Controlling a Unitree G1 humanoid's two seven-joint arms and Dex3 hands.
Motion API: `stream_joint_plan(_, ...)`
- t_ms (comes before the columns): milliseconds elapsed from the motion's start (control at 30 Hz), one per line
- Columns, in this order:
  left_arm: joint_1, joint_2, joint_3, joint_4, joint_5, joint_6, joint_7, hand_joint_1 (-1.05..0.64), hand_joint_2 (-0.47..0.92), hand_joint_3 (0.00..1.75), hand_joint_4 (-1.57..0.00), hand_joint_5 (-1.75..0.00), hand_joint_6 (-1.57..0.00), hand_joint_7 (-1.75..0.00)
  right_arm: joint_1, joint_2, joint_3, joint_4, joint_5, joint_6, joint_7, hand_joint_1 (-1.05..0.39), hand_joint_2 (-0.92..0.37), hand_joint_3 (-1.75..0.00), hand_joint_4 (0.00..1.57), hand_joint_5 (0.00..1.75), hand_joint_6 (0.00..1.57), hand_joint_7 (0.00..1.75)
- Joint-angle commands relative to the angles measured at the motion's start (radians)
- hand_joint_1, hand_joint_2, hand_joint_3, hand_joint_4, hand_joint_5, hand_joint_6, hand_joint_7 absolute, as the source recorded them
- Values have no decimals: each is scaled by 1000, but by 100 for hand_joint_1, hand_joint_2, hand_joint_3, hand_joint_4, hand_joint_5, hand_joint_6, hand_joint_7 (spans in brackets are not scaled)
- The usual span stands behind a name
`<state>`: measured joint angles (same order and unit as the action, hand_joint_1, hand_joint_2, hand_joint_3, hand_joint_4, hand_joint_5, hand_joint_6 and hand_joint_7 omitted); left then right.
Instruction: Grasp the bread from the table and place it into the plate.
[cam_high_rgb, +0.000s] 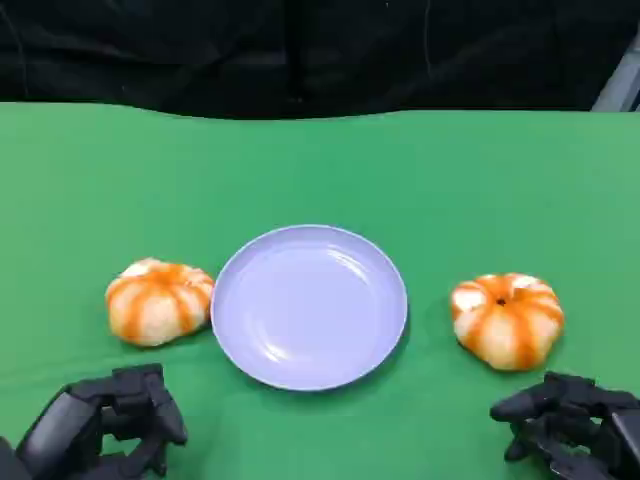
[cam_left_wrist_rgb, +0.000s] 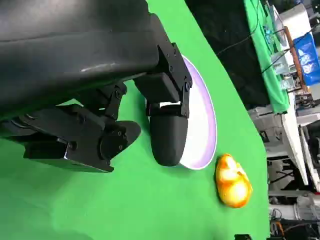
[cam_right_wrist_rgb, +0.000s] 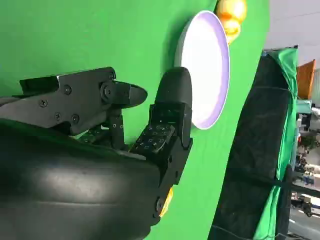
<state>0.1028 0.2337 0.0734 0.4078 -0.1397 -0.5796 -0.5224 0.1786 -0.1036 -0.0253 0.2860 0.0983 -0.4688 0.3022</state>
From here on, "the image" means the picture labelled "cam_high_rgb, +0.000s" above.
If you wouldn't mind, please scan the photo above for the green table cloth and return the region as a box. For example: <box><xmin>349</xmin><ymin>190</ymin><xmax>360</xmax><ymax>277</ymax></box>
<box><xmin>0</xmin><ymin>101</ymin><xmax>640</xmax><ymax>480</ymax></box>

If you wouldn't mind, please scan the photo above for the black backdrop cloth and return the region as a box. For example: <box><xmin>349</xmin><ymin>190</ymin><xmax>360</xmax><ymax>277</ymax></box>
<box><xmin>0</xmin><ymin>0</ymin><xmax>640</xmax><ymax>120</ymax></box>

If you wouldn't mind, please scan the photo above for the lilac plate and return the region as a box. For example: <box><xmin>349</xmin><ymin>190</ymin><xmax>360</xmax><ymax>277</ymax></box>
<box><xmin>209</xmin><ymin>223</ymin><xmax>410</xmax><ymax>392</ymax></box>

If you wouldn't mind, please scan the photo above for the grey metal frame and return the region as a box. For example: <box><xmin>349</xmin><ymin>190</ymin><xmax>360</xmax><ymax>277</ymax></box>
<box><xmin>592</xmin><ymin>37</ymin><xmax>640</xmax><ymax>112</ymax></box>

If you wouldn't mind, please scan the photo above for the orange white toy bread roll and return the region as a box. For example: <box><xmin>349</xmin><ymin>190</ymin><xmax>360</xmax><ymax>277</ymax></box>
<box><xmin>104</xmin><ymin>257</ymin><xmax>216</xmax><ymax>348</ymax></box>
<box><xmin>450</xmin><ymin>272</ymin><xmax>566</xmax><ymax>372</ymax></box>

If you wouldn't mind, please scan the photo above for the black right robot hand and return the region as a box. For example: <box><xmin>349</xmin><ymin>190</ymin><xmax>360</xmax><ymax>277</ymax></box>
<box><xmin>489</xmin><ymin>370</ymin><xmax>640</xmax><ymax>480</ymax></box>

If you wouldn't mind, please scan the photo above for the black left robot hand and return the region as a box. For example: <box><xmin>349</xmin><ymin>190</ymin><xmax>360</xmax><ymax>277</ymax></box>
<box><xmin>0</xmin><ymin>363</ymin><xmax>190</xmax><ymax>480</ymax></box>

